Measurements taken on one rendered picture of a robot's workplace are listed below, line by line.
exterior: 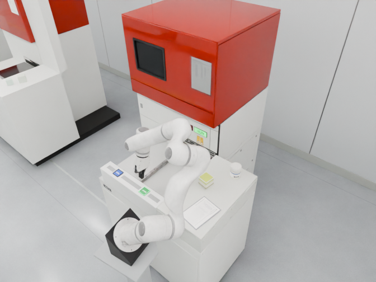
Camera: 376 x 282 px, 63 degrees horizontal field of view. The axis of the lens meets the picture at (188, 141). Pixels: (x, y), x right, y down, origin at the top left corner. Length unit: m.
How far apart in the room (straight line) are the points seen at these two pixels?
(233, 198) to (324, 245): 1.35
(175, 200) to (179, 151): 0.24
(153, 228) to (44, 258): 1.78
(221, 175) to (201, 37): 0.90
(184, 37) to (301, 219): 2.09
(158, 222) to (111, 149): 2.49
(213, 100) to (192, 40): 0.38
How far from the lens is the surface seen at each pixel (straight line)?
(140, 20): 2.14
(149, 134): 1.61
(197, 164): 1.37
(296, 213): 3.24
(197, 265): 2.05
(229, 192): 1.99
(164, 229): 1.48
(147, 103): 2.51
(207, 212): 1.88
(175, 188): 1.39
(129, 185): 2.07
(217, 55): 1.78
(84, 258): 2.97
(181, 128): 1.39
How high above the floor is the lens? 2.46
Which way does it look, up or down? 40 degrees down
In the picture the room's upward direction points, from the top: 1 degrees counter-clockwise
